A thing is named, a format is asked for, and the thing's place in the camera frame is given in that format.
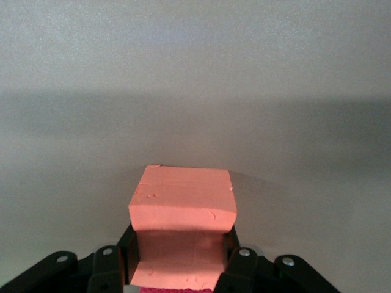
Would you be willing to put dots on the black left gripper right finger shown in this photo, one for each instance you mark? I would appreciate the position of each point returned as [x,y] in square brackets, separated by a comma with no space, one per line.
[244,268]

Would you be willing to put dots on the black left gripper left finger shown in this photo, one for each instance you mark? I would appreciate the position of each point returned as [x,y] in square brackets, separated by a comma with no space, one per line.
[104,268]

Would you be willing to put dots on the orange foam cube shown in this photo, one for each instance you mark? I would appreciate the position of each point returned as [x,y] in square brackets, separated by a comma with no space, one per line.
[183,198]

